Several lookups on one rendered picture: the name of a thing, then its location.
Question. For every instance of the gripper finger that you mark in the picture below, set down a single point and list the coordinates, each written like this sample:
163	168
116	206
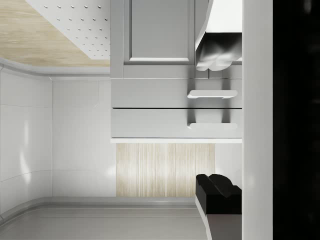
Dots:
220	47
220	200

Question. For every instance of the white cabinet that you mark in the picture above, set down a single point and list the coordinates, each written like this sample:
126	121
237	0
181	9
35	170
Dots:
160	100

